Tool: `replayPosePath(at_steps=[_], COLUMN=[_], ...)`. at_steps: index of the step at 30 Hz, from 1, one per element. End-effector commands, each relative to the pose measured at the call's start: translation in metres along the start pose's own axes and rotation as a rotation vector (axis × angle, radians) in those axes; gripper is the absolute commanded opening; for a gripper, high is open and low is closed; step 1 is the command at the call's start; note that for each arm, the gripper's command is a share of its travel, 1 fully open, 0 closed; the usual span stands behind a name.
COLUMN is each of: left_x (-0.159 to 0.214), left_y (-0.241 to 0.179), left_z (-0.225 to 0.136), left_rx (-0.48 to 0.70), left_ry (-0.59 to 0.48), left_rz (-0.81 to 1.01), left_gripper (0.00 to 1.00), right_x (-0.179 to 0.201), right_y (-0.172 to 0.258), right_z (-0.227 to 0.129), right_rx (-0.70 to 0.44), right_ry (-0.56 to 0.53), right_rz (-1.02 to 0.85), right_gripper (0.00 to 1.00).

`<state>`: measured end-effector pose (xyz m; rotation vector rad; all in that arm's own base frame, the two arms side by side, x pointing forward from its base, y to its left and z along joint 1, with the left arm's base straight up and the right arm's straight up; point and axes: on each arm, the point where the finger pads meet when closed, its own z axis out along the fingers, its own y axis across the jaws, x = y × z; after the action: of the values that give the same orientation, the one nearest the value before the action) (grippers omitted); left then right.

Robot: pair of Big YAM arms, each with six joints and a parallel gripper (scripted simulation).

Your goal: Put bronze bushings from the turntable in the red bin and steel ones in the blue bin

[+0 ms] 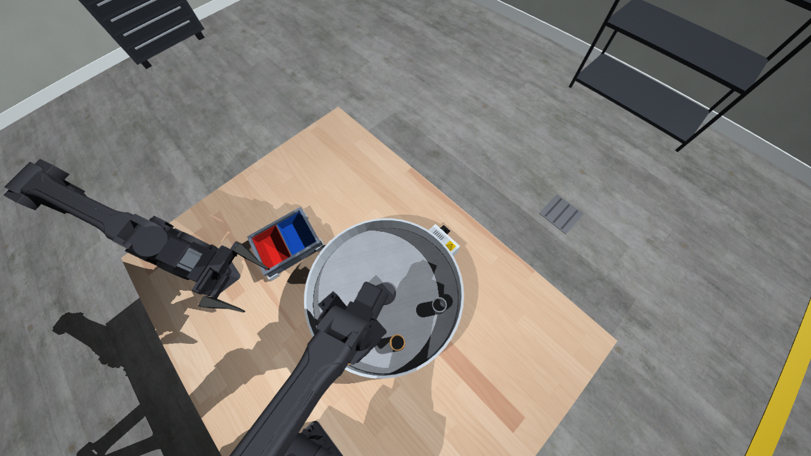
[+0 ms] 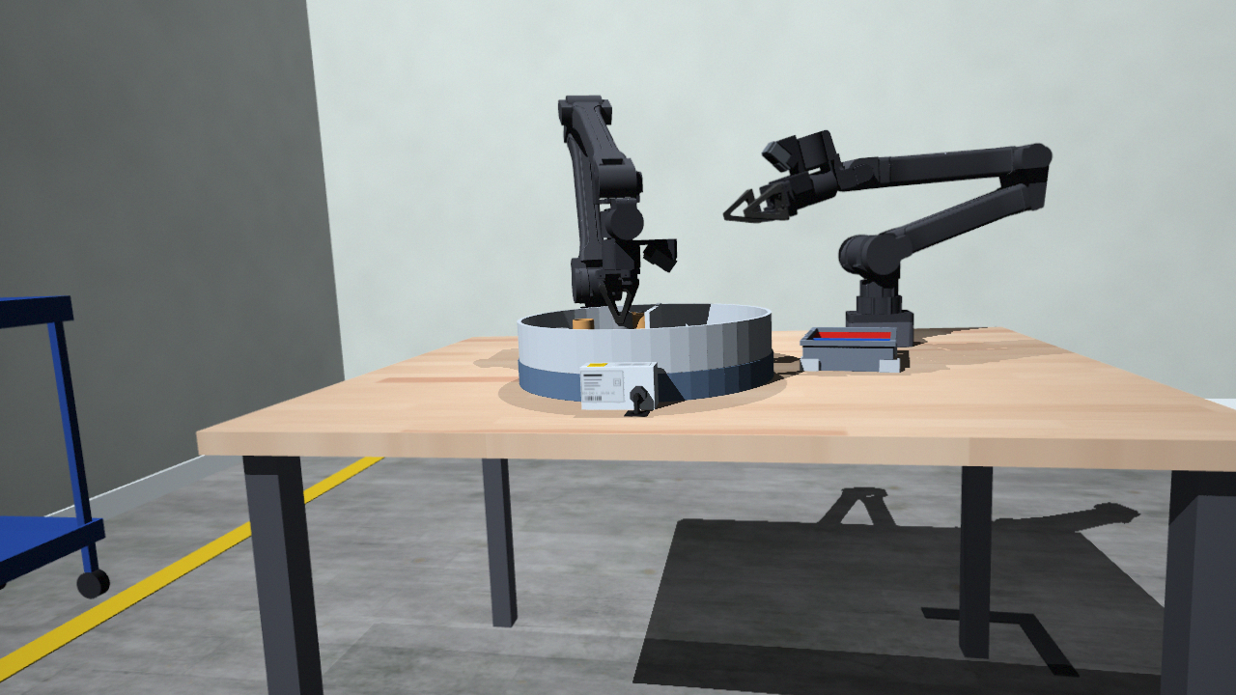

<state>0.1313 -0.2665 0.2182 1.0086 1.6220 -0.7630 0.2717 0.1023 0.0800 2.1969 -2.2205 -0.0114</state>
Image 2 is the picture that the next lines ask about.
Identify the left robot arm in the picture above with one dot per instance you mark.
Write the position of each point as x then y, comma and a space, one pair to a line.
865, 255

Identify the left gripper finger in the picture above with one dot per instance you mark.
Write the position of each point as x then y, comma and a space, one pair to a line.
748, 196
779, 201

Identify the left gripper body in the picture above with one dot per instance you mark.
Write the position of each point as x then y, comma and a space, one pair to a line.
801, 201

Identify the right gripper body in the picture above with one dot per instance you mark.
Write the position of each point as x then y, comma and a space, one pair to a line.
614, 277

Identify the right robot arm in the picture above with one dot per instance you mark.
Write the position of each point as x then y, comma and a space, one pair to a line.
612, 176

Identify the grey round turntable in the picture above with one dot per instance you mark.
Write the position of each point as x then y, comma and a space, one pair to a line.
686, 351

